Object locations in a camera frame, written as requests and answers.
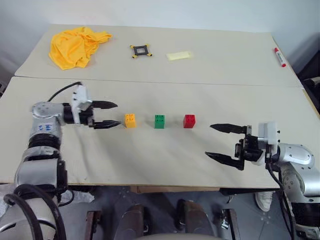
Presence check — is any white sneaker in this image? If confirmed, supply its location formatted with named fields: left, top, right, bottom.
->
left=254, top=191, right=274, bottom=213

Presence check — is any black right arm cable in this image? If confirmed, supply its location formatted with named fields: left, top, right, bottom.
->
left=265, top=152, right=298, bottom=240

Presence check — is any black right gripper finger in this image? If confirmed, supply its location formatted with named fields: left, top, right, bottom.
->
left=209, top=123, right=249, bottom=136
left=204, top=151, right=246, bottom=171

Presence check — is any dark brown stand leg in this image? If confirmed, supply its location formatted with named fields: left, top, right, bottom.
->
left=219, top=208, right=241, bottom=240
left=84, top=210, right=103, bottom=240

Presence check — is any black chair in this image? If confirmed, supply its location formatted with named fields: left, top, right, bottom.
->
left=298, top=32, right=320, bottom=117

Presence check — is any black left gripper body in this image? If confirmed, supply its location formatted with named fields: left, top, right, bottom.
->
left=78, top=106, right=97, bottom=129

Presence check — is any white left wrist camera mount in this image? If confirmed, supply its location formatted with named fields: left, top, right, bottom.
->
left=71, top=84, right=93, bottom=125

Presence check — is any black yellow square frame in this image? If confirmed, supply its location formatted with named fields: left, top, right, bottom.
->
left=129, top=43, right=154, bottom=60

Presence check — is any red toy brick cube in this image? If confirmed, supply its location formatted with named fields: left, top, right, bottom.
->
left=183, top=114, right=197, bottom=129

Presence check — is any pale yellow flat pad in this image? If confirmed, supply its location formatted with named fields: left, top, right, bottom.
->
left=166, top=50, right=195, bottom=62

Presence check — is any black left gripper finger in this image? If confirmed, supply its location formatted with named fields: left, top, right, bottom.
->
left=91, top=100, right=119, bottom=111
left=92, top=119, right=122, bottom=130

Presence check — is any red white marker pen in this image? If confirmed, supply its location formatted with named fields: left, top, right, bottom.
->
left=272, top=46, right=287, bottom=68

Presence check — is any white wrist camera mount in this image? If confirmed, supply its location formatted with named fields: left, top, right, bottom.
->
left=71, top=84, right=93, bottom=125
left=253, top=121, right=281, bottom=167

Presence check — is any yellow crumpled cloth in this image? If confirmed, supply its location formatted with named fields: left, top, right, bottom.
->
left=48, top=27, right=114, bottom=71

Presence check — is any yellow toy brick cube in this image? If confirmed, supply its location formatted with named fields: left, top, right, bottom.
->
left=124, top=113, right=138, bottom=130

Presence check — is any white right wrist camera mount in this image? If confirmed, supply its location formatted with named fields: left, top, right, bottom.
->
left=253, top=121, right=281, bottom=167

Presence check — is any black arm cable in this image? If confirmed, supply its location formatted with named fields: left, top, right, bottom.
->
left=265, top=152, right=298, bottom=240
left=47, top=81, right=84, bottom=102

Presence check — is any green toy brick cube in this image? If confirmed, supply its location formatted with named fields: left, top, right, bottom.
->
left=153, top=114, right=166, bottom=130

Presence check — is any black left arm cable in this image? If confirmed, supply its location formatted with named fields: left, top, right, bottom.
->
left=47, top=81, right=84, bottom=102

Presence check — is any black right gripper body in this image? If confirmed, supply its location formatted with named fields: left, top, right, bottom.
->
left=234, top=124, right=263, bottom=162

